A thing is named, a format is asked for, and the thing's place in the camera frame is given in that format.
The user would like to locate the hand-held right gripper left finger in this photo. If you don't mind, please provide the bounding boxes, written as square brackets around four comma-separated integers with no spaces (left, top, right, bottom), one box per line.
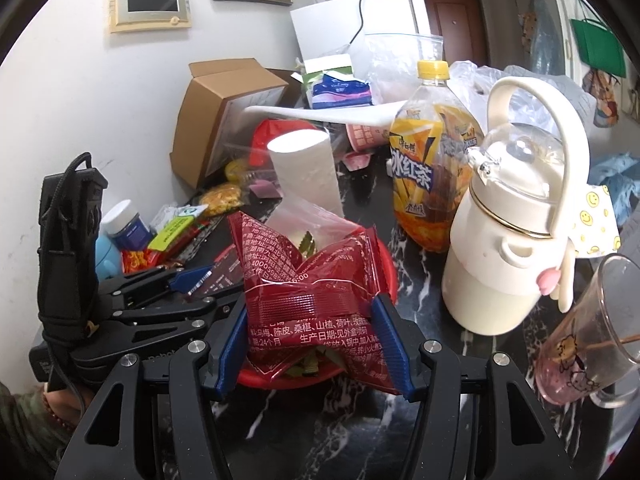
[52,302,251,480]

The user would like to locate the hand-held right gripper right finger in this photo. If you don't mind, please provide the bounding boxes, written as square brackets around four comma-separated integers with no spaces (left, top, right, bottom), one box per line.
[371,292,576,480]

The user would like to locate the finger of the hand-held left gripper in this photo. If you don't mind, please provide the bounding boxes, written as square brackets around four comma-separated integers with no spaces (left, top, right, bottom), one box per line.
[115,292,246,328]
[97,264,217,311]

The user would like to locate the red plastic basket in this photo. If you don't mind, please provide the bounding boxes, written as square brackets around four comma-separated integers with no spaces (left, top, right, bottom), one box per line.
[235,235,398,391]

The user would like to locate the large red snack packet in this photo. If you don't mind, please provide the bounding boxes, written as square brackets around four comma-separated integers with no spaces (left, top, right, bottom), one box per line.
[227,211,396,395]

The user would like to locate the small clear zip bag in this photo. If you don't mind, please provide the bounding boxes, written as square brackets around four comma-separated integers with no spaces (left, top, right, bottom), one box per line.
[265,195,366,251]

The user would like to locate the person's left forearm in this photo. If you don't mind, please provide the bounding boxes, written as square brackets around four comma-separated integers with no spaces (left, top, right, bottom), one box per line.
[0,380,98,480]

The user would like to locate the blue robot-shaped gadget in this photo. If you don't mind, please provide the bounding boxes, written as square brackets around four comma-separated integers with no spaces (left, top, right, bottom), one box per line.
[95,235,123,281]

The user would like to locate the green snack packet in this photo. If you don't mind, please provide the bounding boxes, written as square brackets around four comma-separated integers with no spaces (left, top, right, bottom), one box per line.
[148,205,211,252]

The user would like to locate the blue jar white lid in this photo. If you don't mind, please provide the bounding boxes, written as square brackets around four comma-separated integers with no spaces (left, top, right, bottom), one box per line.
[101,200,153,251]

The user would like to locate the yellow orange snack packet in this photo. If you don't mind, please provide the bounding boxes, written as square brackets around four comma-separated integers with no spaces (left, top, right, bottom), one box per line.
[199,183,246,218]

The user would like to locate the cream kettle-shaped bottle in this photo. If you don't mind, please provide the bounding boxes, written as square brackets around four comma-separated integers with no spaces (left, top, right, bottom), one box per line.
[442,76,591,336]

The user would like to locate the clear plastic container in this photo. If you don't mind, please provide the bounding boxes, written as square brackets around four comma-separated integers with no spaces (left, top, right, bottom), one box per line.
[222,140,281,196]

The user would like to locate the cardboard box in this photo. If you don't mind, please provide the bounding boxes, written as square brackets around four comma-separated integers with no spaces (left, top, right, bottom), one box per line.
[170,58,303,189]

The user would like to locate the toilet paper roll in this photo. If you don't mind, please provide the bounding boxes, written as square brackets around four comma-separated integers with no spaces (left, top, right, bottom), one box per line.
[266,130,345,218]

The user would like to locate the red plastic bag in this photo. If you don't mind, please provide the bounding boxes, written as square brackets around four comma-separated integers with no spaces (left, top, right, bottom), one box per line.
[250,120,326,166]

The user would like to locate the iced tea bottle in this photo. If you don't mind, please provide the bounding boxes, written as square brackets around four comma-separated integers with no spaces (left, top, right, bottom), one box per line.
[389,60,485,253]

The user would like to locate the glass mug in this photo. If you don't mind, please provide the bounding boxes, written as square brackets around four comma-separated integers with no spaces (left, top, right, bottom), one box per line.
[537,254,640,408]

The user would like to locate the pink cup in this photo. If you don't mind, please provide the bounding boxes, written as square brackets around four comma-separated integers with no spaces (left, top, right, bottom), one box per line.
[346,122,391,153]

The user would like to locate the white tray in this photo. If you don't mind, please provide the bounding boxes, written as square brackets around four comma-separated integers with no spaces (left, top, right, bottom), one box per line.
[243,102,416,128]

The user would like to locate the thin stirring stick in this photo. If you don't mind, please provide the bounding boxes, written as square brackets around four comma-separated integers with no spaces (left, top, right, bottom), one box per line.
[585,332,640,351]

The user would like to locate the blue tissue pack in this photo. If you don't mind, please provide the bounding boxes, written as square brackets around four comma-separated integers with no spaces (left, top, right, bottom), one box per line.
[311,72,373,109]

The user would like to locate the green white box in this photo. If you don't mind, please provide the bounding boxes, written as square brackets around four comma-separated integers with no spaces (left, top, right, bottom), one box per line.
[300,55,356,88]

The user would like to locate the blue cloth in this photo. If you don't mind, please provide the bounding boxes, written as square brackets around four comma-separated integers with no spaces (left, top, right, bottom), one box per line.
[590,152,640,226]

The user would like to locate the white refrigerator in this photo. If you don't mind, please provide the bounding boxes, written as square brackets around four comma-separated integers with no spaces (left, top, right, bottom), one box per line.
[291,0,432,68]

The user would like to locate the large clear zip bag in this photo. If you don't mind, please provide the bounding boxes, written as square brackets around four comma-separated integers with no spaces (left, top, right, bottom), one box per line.
[365,33,445,103]

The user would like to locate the crumpled clear plastic bags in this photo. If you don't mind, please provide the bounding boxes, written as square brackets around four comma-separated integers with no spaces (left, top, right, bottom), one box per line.
[450,60,598,126]

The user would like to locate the cartoon print tote bag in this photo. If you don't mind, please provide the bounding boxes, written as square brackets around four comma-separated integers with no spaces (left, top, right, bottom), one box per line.
[582,67,621,128]

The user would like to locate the brown door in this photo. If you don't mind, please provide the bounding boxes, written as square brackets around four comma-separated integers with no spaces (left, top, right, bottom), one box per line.
[425,0,488,68]

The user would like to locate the green tote bag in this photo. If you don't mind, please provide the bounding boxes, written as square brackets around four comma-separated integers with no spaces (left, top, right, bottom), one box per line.
[571,0,627,78]

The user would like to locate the wall intercom panel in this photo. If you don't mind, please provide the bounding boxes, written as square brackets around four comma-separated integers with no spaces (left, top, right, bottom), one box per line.
[109,0,193,35]

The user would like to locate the black power cable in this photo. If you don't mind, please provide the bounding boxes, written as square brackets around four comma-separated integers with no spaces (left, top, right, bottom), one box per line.
[350,0,368,46]

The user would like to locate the hanging wall decoration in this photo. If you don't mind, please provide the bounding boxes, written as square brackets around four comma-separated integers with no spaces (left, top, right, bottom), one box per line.
[517,0,543,53]

